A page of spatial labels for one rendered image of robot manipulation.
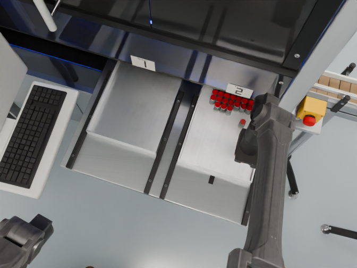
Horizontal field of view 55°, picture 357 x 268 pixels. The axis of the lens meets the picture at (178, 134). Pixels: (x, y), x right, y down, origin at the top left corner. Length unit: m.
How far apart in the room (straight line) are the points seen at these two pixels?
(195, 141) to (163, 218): 0.91
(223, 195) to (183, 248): 0.90
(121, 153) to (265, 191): 0.68
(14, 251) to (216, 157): 0.74
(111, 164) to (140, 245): 0.91
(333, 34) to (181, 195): 0.67
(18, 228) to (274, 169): 0.51
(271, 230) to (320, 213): 1.59
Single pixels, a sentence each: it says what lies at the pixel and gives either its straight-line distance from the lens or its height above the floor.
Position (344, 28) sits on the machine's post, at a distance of 0.87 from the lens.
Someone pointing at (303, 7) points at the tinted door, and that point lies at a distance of 0.84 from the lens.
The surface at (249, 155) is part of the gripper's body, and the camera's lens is 0.93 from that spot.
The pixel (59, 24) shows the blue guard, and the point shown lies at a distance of 1.23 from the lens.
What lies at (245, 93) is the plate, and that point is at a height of 1.02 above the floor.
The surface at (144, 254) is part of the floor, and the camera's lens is 2.05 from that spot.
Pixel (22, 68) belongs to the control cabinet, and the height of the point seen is 0.85.
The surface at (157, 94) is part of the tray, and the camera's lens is 1.30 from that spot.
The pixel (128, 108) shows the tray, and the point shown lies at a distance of 1.29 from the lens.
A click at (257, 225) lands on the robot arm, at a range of 0.65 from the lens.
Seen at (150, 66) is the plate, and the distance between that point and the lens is 1.21.
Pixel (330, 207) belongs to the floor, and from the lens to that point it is 2.26.
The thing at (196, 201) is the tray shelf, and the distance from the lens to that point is 1.18.
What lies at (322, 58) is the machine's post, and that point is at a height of 1.30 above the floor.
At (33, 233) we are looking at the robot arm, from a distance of 0.74.
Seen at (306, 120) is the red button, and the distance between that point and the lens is 1.20.
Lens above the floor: 2.05
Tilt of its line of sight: 70 degrees down
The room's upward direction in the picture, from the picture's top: 1 degrees clockwise
